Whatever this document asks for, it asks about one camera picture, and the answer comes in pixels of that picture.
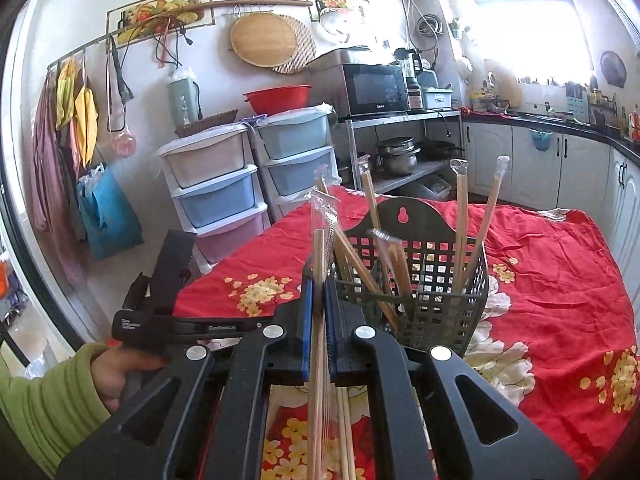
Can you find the small fruit wall poster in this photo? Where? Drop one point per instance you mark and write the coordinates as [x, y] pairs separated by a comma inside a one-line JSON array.
[[330, 0]]

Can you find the blue hanging plastic basket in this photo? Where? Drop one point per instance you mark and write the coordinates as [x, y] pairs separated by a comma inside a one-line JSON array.
[[542, 141]]

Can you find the white kitchen cabinets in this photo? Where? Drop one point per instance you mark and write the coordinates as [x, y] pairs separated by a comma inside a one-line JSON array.
[[500, 160]]

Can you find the brown wicker basket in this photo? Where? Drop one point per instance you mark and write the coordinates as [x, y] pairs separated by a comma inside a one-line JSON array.
[[207, 122]]

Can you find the countertop bottles and jars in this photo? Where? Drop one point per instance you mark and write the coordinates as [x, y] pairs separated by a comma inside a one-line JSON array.
[[590, 105]]

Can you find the pink hanging garment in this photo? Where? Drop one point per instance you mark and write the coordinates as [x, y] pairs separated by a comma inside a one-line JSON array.
[[50, 175]]

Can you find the black frying pan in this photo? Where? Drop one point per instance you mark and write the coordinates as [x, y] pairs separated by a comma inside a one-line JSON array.
[[440, 148]]

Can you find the round woven mat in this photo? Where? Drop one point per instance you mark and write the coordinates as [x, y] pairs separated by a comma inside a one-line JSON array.
[[305, 50]]

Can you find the wide fruit wall poster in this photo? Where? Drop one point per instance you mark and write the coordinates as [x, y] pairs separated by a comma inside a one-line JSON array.
[[150, 10]]

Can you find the steel cooking pot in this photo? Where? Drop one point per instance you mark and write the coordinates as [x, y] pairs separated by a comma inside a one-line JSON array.
[[397, 157]]

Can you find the white plastic drawer unit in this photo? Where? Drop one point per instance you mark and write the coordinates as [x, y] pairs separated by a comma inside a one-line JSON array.
[[215, 200], [300, 177]]

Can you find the dark green utensil basket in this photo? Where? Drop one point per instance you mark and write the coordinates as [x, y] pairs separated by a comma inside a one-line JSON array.
[[425, 222]]

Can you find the blue shopping bag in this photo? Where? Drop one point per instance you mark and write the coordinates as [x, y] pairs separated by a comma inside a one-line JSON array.
[[110, 220]]

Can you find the metal shelf rack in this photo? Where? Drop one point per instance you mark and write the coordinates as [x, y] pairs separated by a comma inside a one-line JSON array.
[[395, 116]]

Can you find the bright kitchen window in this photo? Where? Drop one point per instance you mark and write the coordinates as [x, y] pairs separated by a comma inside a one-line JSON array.
[[525, 20]]

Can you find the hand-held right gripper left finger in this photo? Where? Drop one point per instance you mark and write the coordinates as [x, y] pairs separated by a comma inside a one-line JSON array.
[[307, 325]]

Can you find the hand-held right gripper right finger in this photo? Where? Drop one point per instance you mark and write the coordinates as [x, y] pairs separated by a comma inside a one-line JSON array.
[[330, 325]]

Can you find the pile of chopsticks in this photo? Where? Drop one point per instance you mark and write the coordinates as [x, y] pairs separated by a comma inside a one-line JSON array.
[[345, 435]]

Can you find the green appliance in plastic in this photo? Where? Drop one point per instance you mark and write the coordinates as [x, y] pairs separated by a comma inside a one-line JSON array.
[[182, 102]]

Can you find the pink round hanging strainer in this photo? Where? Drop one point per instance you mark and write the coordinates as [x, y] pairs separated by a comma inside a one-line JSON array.
[[123, 144]]

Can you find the black blender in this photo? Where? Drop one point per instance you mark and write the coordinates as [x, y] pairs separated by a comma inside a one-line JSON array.
[[412, 92]]

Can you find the black kitchen countertop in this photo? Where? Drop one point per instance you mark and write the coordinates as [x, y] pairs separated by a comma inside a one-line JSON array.
[[575, 127]]

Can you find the red plastic basin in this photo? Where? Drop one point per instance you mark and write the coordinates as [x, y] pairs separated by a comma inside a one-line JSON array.
[[277, 100]]

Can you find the black microwave oven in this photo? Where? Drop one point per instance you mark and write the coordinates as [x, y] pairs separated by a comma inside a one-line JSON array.
[[375, 90]]

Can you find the grey-blue plastic container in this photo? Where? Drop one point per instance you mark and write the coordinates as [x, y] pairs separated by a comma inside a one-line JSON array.
[[437, 99]]

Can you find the red floral blanket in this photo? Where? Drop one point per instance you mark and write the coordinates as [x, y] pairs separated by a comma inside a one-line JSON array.
[[550, 285]]

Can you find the long wooden rolling pin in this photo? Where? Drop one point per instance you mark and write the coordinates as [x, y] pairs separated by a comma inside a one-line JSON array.
[[250, 2]]

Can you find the round dark wall plate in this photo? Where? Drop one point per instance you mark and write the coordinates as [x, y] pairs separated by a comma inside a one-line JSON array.
[[614, 69]]

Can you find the person's left forearm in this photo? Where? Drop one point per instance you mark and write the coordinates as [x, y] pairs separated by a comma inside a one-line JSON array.
[[45, 410]]

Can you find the round bamboo tray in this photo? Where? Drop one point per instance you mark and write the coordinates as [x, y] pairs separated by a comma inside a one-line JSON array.
[[262, 37]]

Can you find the wooden cutting board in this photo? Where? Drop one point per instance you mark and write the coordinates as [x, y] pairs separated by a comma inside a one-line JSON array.
[[505, 82]]

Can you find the person's left hand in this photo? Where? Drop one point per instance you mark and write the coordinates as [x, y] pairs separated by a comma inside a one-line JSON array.
[[112, 375]]

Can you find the yellow hanging cloth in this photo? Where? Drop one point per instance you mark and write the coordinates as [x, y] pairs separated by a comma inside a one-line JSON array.
[[87, 120], [65, 92]]

